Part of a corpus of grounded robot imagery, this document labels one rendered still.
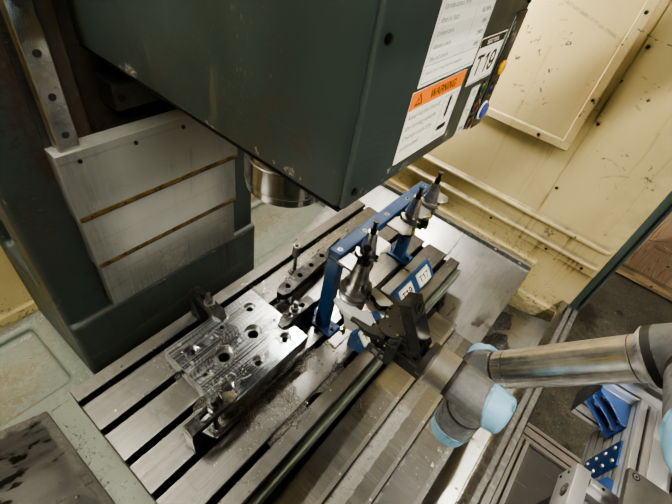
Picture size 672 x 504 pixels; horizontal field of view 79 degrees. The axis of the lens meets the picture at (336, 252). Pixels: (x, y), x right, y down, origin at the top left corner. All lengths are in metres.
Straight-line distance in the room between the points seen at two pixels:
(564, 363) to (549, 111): 0.96
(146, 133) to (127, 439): 0.72
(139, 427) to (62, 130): 0.69
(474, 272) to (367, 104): 1.38
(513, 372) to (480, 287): 0.92
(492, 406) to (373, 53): 0.57
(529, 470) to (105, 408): 1.66
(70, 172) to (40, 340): 0.85
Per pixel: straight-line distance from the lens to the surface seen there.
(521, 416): 1.47
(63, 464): 1.46
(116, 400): 1.21
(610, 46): 1.51
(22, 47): 0.95
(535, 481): 2.12
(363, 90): 0.45
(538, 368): 0.84
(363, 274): 0.74
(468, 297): 1.73
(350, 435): 1.29
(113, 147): 1.07
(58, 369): 1.69
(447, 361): 0.76
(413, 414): 1.36
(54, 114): 1.00
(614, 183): 1.61
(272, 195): 0.71
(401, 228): 1.17
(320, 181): 0.53
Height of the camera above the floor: 1.94
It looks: 44 degrees down
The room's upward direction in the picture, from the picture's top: 12 degrees clockwise
